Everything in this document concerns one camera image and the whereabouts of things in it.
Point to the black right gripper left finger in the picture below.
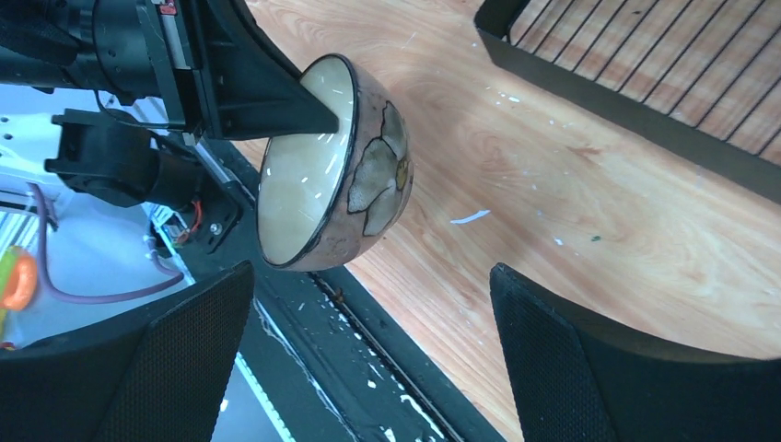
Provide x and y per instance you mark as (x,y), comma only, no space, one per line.
(157,372)

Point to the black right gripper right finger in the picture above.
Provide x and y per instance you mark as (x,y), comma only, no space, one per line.
(577,375)

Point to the black wire dish rack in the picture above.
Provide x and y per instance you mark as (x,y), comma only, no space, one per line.
(698,78)

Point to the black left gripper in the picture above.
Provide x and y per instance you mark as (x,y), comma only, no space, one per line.
(209,62)

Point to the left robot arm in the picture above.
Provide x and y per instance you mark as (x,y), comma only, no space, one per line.
(106,152)

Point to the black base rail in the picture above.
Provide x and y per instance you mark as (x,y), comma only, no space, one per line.
(332,362)

